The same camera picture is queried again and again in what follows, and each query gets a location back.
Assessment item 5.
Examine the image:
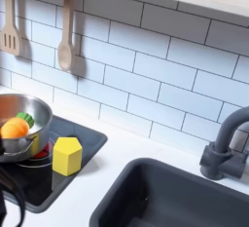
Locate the thin black cable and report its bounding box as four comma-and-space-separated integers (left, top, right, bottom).
0, 166, 27, 227

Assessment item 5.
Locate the wooden spoon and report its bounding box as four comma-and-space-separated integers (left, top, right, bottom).
57, 0, 79, 72

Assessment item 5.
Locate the wooden slotted spatula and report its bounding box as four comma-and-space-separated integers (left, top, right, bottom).
0, 0, 22, 57

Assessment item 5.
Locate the steel pot with handles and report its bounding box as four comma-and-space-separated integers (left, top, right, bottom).
0, 93, 53, 164

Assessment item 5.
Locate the yellow toy block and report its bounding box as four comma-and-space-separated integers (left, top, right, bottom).
52, 136, 84, 177

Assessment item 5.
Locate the orange toy carrot green top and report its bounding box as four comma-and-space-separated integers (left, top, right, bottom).
0, 111, 36, 139

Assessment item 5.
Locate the dark grey tap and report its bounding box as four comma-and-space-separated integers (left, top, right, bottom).
198, 106, 249, 180

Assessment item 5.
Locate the black toy stove cooktop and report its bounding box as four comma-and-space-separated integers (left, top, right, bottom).
0, 115, 109, 214

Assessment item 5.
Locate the dark grey sink basin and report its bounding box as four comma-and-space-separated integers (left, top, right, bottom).
89, 157, 249, 227

